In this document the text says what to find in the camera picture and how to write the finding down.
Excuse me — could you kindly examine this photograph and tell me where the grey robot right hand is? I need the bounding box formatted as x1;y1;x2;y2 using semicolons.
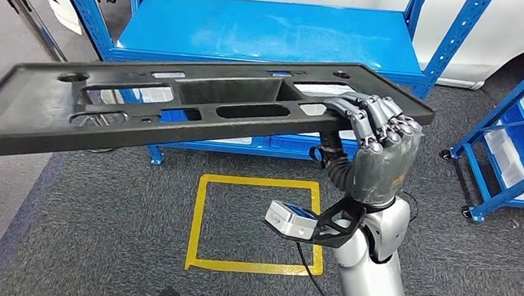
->
305;88;427;213

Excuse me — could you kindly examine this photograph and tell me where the long black plastic part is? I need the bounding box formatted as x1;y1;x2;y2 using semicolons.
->
0;31;439;200

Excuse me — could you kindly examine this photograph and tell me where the blue metal shelf rack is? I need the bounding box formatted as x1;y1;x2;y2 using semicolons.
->
433;20;524;228
31;0;496;194

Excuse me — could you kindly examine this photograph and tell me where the yellow floor tape square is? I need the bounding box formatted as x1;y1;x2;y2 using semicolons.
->
183;170;332;282

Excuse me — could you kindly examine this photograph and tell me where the white car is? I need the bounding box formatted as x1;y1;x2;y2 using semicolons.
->
23;0;524;95

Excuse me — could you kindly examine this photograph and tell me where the black camera bracket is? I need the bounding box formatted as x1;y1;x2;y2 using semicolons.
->
260;190;369;251

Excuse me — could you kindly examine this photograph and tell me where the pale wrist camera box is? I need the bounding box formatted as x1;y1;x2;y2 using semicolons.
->
262;199;321;242

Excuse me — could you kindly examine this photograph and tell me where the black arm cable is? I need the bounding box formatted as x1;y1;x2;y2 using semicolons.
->
291;242;359;296

